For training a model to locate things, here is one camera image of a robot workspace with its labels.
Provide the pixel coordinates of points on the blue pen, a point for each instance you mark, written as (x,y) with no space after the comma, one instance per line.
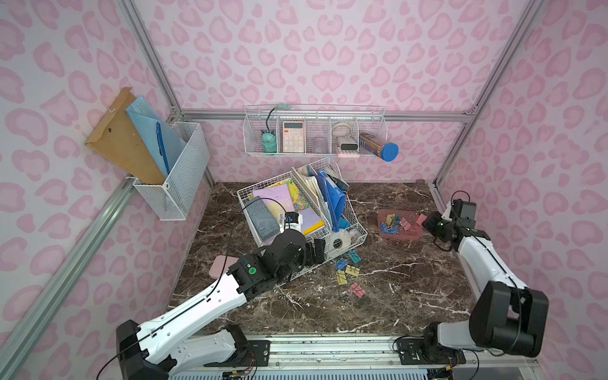
(164,161)

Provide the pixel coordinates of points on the blue binder clip pair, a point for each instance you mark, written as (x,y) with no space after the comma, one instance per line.
(390,230)

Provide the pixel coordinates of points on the brown paper envelope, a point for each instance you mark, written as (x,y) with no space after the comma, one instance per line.
(116,139)

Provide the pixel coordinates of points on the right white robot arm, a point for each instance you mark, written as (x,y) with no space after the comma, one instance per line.
(508,315)

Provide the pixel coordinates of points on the small pink grey device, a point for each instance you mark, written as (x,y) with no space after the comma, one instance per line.
(347,147)

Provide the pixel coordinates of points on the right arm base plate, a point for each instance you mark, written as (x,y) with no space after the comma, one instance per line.
(414,351)

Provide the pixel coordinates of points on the white mesh wall file holder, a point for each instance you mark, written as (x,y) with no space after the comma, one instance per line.
(172,200)

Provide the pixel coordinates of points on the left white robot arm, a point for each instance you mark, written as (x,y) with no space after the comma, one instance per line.
(168,345)

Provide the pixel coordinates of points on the tape roll on shelf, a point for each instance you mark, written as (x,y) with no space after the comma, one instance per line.
(342,129)

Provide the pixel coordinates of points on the purple paper pad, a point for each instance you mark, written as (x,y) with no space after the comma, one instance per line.
(277,199)

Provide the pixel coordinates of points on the light blue folder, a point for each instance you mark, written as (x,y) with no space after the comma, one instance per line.
(144,118)

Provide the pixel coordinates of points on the teal binder clip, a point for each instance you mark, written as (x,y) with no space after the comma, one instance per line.
(354,257)

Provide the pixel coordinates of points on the large white tape roll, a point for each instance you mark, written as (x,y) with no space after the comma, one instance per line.
(338,240)

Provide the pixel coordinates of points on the grey notebook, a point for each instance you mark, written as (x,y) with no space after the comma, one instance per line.
(264,222)

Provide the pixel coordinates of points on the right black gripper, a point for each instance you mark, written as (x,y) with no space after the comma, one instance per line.
(435,226)

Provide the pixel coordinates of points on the white wire desk basket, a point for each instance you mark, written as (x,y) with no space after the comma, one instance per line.
(316,221)

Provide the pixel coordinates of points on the white wire wall shelf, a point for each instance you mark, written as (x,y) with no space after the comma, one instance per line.
(318,120)

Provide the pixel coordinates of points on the pink box lid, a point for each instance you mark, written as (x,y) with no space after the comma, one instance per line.
(221,265)

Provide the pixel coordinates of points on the yellow binder clip lower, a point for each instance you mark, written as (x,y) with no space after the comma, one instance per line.
(341,277)

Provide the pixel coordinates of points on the floral colourful book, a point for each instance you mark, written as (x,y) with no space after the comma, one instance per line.
(298,197)

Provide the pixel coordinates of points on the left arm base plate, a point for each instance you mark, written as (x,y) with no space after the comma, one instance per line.
(257,350)

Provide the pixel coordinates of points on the blue file folder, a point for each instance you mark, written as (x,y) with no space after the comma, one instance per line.
(333,196)

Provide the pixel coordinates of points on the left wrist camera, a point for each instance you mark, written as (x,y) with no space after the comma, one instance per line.
(291,221)

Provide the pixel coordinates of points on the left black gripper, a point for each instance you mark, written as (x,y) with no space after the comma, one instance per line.
(318,251)

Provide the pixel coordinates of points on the pink calculator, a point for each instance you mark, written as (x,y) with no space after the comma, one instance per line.
(294,137)

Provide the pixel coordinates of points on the pink binder clip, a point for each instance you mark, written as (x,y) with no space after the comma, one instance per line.
(421,219)
(357,290)
(405,225)

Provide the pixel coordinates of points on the blue capped pencil tube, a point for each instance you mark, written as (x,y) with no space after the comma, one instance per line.
(383,149)

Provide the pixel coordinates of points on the pink storage box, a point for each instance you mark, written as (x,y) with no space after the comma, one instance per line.
(413,235)

